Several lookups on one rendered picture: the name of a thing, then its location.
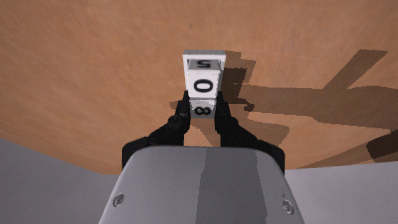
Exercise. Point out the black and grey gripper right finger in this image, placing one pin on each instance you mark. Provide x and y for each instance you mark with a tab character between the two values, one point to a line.
232	134

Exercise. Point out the white number cube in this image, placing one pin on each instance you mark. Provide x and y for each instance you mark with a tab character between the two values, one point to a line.
203	77
203	108

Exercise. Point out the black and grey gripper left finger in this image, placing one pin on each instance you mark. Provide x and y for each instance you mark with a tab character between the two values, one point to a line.
169	134

